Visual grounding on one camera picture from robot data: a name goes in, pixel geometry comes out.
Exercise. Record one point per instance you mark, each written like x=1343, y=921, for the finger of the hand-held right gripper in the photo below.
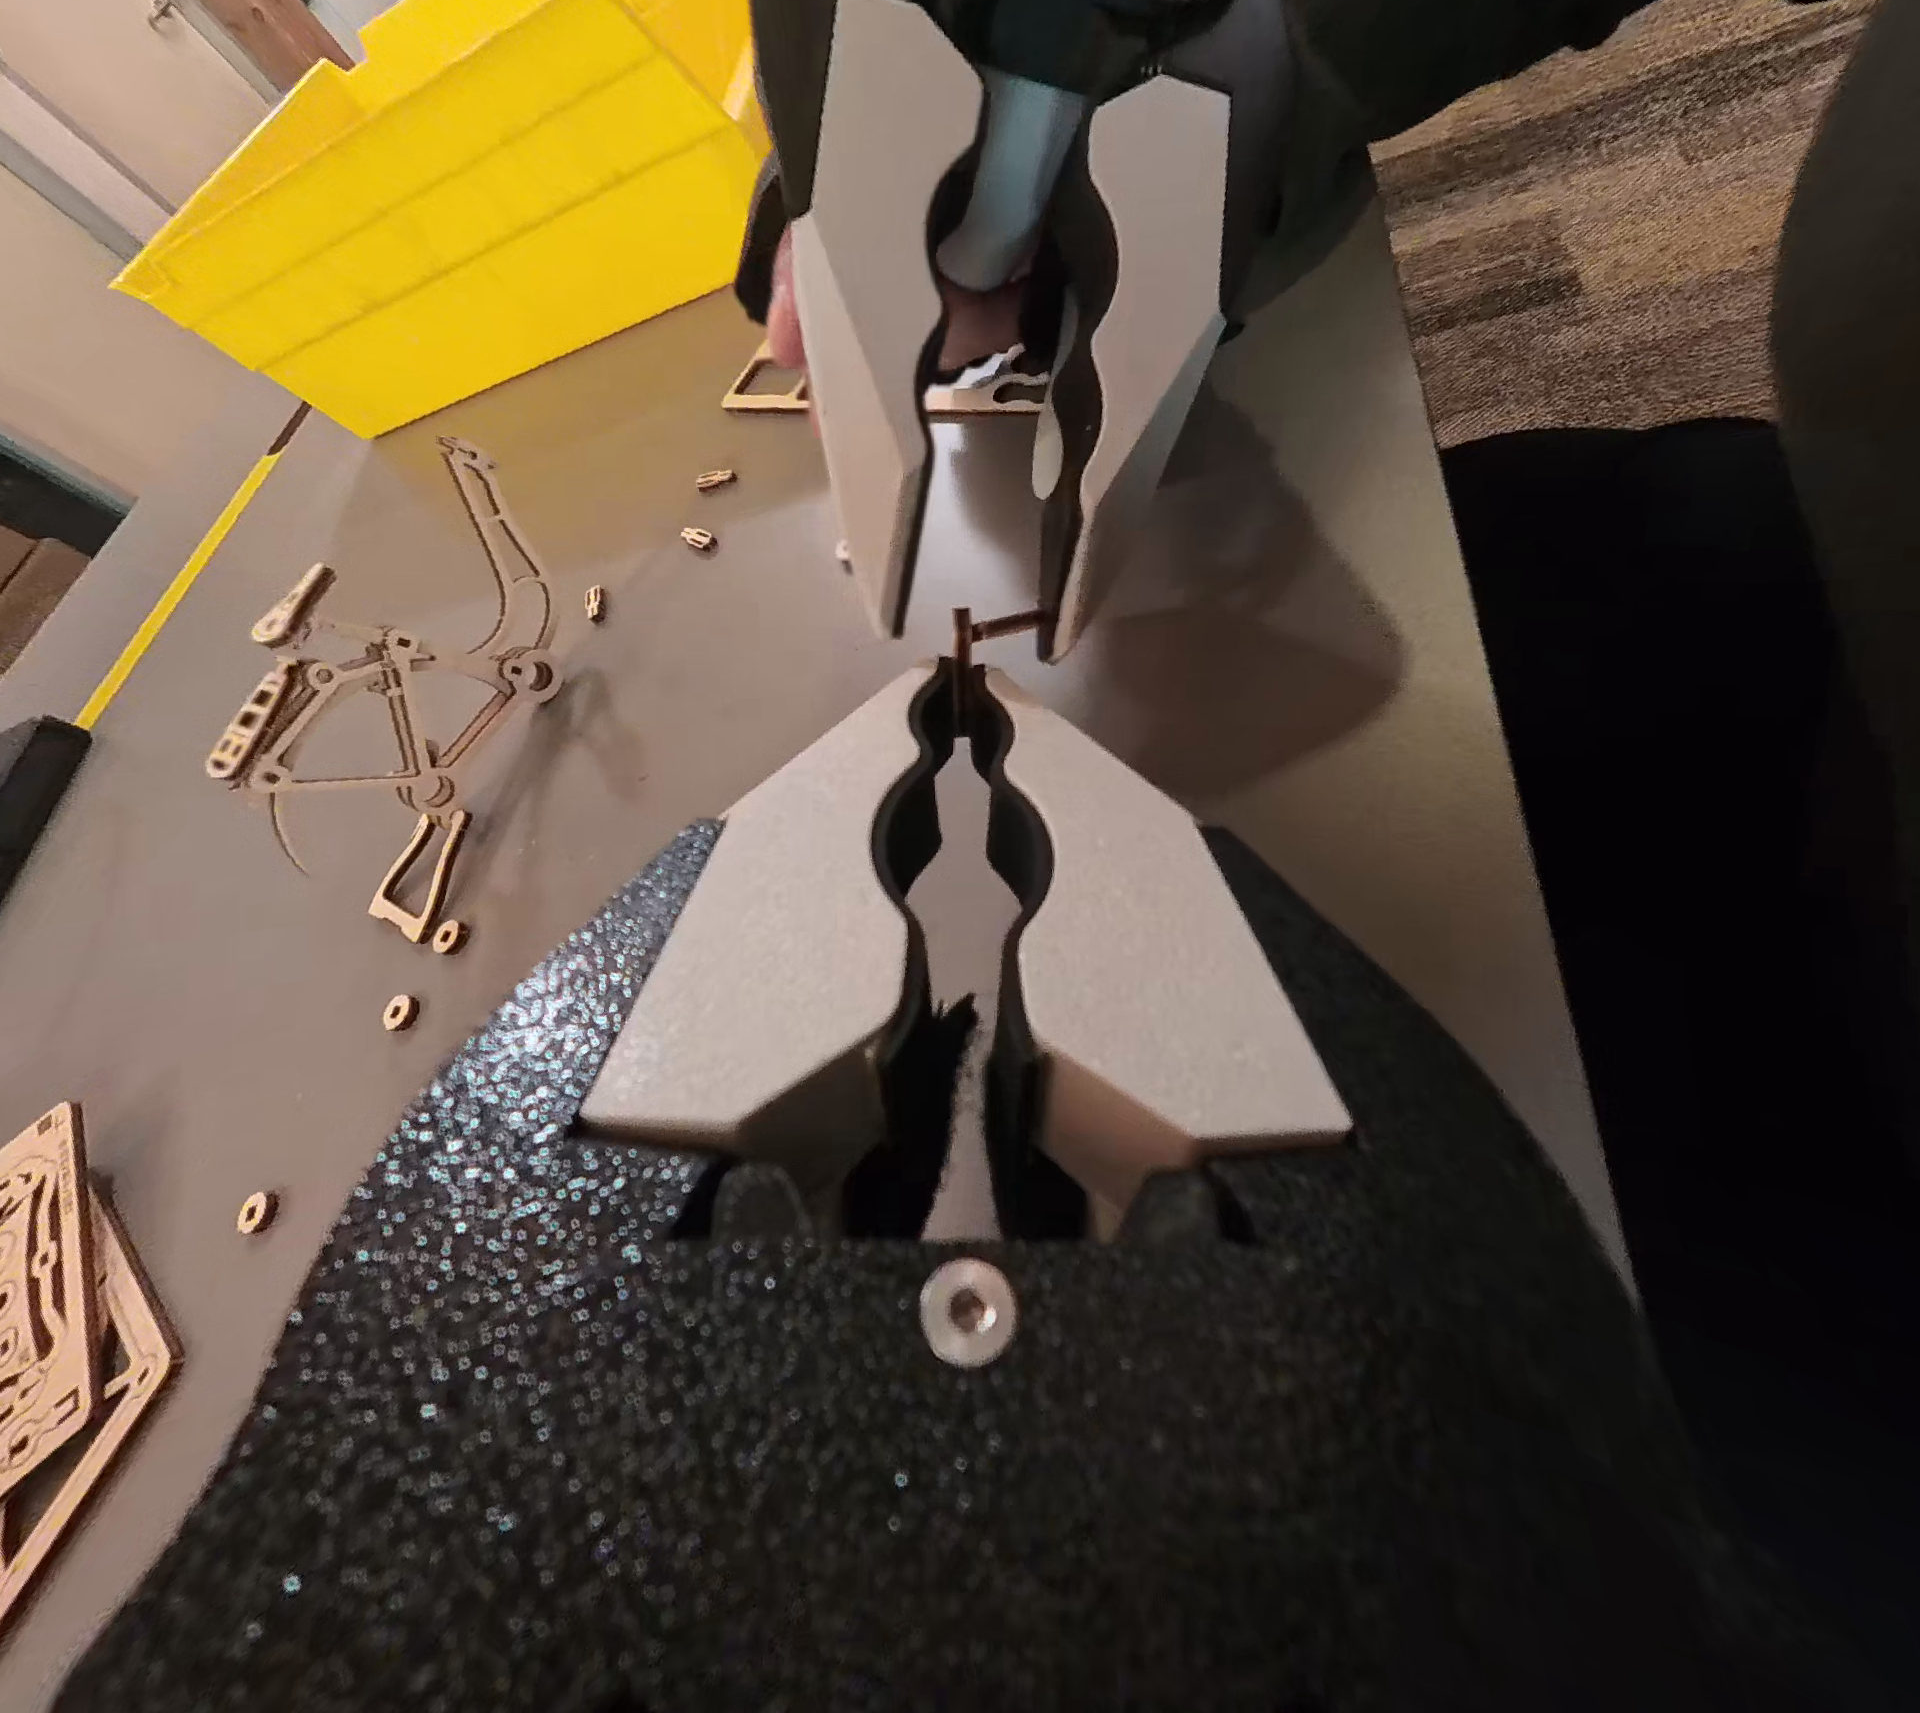
x=864, y=244
x=1163, y=244

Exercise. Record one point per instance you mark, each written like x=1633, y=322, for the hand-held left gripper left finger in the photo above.
x=780, y=932

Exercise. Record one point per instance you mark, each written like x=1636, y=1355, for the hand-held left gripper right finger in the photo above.
x=1156, y=962

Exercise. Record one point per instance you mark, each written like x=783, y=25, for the wooden model part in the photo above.
x=958, y=651

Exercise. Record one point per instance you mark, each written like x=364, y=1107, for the small wooden pin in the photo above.
x=1005, y=622

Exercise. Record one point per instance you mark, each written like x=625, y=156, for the wooden bicycle model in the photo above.
x=530, y=674

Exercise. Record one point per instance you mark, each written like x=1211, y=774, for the laser-cut wooden parts sheet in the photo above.
x=45, y=1294

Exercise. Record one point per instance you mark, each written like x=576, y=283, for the person's right hand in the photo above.
x=783, y=312

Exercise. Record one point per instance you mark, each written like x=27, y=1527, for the wooden cutout sheet piece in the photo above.
x=758, y=397

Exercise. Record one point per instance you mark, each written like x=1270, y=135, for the small wooden washer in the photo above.
x=402, y=1011
x=256, y=1213

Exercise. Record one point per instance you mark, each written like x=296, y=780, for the yellow plastic bin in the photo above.
x=451, y=244

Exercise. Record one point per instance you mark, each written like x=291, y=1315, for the person's dark clothing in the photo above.
x=1695, y=993

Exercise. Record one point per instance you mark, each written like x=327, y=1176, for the yellow tape line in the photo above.
x=180, y=586

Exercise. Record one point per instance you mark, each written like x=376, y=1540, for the black object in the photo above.
x=37, y=798

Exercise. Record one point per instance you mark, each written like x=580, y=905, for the pale door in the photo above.
x=91, y=50

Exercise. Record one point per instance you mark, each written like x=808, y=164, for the empty wooden sheet frame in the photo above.
x=148, y=1351

